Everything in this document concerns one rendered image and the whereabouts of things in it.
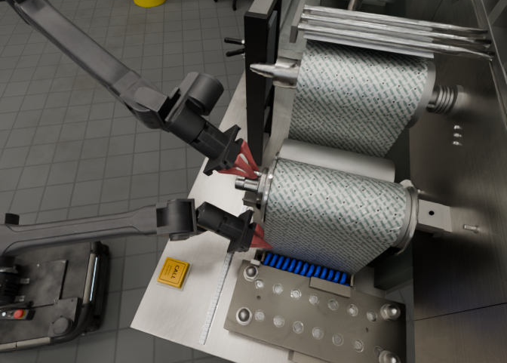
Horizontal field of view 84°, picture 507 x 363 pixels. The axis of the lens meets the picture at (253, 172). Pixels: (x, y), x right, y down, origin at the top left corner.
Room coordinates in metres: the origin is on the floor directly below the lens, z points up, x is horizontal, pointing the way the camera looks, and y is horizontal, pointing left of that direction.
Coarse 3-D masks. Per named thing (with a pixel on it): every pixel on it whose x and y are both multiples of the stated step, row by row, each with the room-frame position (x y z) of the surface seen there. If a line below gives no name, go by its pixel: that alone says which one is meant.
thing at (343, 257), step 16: (272, 240) 0.22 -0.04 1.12; (288, 240) 0.21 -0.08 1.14; (304, 240) 0.20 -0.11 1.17; (320, 240) 0.19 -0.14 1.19; (288, 256) 0.21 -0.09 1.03; (304, 256) 0.20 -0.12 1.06; (320, 256) 0.19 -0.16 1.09; (336, 256) 0.18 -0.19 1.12; (352, 256) 0.17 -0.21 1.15; (368, 256) 0.17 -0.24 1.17; (352, 272) 0.16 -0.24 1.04
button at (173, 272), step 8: (168, 264) 0.21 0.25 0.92; (176, 264) 0.21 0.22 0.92; (184, 264) 0.21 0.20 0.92; (160, 272) 0.19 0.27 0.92; (168, 272) 0.19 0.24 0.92; (176, 272) 0.19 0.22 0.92; (184, 272) 0.19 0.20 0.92; (160, 280) 0.17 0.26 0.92; (168, 280) 0.17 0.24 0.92; (176, 280) 0.17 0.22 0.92
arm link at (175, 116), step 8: (184, 96) 0.39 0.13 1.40; (176, 104) 0.38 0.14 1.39; (184, 104) 0.37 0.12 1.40; (192, 104) 0.38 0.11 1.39; (200, 104) 0.38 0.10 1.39; (176, 112) 0.35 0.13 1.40; (184, 112) 0.35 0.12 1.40; (192, 112) 0.36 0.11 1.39; (200, 112) 0.38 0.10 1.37; (168, 120) 0.34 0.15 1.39; (176, 120) 0.34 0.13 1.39; (184, 120) 0.34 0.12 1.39; (192, 120) 0.34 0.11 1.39; (200, 120) 0.35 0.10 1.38; (168, 128) 0.33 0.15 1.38; (176, 128) 0.33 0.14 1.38; (184, 128) 0.33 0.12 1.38; (192, 128) 0.33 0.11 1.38; (200, 128) 0.34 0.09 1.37; (184, 136) 0.32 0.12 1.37; (192, 136) 0.32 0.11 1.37
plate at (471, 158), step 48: (432, 0) 0.90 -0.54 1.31; (480, 48) 0.49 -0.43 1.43; (480, 96) 0.38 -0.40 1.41; (432, 144) 0.40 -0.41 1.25; (480, 144) 0.29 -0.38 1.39; (432, 192) 0.28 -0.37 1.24; (480, 192) 0.21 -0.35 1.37; (432, 240) 0.18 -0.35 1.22; (480, 240) 0.14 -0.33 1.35; (432, 288) 0.10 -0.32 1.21; (480, 288) 0.07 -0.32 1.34; (432, 336) 0.02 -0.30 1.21; (480, 336) 0.02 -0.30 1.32
